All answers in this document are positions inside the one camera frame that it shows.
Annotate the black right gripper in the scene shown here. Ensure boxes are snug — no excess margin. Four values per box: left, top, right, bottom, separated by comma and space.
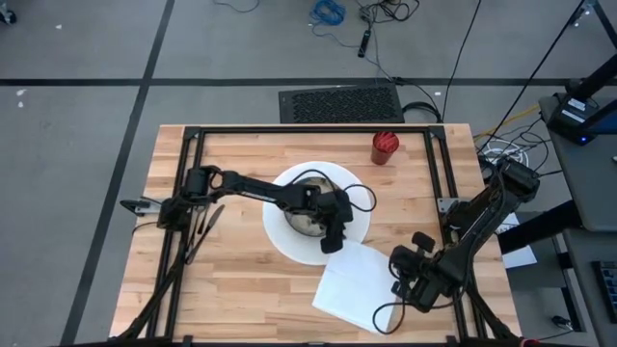
389, 231, 454, 313

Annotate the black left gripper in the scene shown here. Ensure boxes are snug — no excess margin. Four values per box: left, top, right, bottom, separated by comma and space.
315, 190, 356, 254

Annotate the white cloth napkin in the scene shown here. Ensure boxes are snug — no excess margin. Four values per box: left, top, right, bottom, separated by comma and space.
311, 239, 404, 334

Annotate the dark metal knife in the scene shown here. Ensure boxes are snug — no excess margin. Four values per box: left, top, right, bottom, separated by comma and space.
185, 203, 227, 266

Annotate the red patterned cup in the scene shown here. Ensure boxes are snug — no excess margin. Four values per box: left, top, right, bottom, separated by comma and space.
369, 131, 400, 167

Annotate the white paper sheet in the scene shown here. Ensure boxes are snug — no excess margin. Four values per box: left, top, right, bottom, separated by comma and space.
494, 211, 539, 270

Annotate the white power strip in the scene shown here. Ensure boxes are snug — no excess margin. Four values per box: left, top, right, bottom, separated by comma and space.
479, 138, 530, 168

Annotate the black desk leg bar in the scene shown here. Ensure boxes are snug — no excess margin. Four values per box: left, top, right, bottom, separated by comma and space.
496, 200, 584, 255

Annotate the black perforated computer case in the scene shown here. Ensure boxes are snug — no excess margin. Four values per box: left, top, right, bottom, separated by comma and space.
278, 82, 406, 124

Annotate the grey desk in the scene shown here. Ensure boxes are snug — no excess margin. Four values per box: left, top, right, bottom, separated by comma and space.
538, 93, 617, 233
561, 227, 617, 347

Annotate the black power strip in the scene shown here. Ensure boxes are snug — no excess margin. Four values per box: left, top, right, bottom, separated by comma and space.
357, 29, 373, 59

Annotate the black keyboard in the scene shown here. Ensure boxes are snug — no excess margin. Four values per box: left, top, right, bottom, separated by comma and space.
591, 259, 617, 325

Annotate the black mini computer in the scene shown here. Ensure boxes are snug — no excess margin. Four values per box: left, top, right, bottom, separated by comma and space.
547, 93, 617, 147

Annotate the black stand leg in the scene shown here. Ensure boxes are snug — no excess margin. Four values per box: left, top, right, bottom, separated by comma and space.
568, 0, 617, 49

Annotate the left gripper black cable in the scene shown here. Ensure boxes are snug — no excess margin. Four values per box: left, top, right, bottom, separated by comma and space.
287, 168, 378, 214

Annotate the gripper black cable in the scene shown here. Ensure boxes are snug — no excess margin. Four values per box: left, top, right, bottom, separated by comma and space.
372, 287, 412, 335
287, 168, 378, 214

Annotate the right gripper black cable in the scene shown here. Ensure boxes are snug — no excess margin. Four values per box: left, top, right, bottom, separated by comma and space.
372, 287, 412, 335

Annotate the black aluminium table frame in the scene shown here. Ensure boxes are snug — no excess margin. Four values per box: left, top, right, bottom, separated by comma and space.
109, 123, 526, 347

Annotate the black coiled cable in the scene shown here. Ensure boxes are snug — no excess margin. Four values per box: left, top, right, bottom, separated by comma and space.
401, 99, 444, 124

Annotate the long black floor cable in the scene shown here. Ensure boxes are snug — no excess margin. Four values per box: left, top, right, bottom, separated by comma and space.
479, 0, 588, 153
440, 0, 483, 124

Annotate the yellow cable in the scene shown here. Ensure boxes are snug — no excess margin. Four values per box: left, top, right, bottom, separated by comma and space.
474, 104, 541, 141

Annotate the blue cable coil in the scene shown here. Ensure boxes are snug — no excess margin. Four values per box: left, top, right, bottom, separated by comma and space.
308, 0, 349, 29

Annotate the black cable bundle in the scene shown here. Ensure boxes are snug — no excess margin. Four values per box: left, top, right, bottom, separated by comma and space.
355, 0, 421, 25

